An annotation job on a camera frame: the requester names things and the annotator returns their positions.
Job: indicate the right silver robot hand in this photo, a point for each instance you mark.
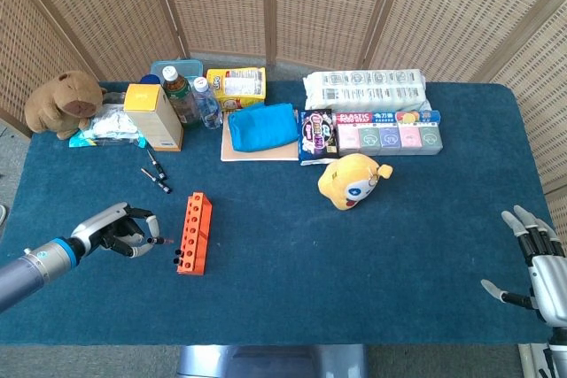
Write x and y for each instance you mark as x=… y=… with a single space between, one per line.
x=549 y=280

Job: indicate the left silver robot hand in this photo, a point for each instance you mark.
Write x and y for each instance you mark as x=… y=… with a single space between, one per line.
x=106 y=225

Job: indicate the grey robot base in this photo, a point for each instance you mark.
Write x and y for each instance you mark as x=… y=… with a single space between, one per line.
x=266 y=362

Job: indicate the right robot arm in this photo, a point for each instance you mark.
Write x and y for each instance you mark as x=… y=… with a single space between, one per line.
x=557 y=351

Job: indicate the orange tube rack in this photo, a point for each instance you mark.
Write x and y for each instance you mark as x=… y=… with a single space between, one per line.
x=200 y=236

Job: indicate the silver wet wipes pack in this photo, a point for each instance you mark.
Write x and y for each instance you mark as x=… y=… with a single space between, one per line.
x=111 y=125

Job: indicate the cream yellow carton box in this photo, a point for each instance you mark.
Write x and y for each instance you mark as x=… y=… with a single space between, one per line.
x=153 y=121

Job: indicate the brown capybara plush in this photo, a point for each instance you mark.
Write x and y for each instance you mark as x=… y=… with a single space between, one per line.
x=62 y=103

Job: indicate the green tea bottle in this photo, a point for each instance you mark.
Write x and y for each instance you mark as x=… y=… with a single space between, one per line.
x=181 y=101

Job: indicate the dark blue round cap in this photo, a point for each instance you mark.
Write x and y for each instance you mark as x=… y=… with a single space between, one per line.
x=149 y=79

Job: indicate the clear water bottle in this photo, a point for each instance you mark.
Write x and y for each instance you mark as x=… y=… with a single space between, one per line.
x=208 y=108

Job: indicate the tan flat board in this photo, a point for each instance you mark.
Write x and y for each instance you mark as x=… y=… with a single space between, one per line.
x=261 y=156

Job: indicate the blue lidded plastic container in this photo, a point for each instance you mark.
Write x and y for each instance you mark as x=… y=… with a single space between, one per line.
x=181 y=64

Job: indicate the folded blue cloth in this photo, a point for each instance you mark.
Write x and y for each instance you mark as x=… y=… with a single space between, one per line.
x=261 y=128

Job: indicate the yellow snack bag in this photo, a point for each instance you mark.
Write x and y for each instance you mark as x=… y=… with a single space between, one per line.
x=237 y=86

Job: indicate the pastel pocket tissue multipack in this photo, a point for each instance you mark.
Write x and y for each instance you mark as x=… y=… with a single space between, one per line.
x=390 y=139

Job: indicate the yellow plush toy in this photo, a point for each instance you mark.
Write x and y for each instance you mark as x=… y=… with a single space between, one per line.
x=343 y=183

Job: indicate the dark purple printed packet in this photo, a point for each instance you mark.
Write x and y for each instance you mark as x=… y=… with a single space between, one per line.
x=316 y=134

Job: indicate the plastic food wrap box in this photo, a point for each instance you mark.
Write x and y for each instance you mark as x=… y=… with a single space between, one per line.
x=354 y=118

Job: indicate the large white tissue pack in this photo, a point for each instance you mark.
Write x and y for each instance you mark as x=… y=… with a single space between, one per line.
x=363 y=90

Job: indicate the wicker folding screen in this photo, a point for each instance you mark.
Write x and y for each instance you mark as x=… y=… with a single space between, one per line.
x=310 y=6

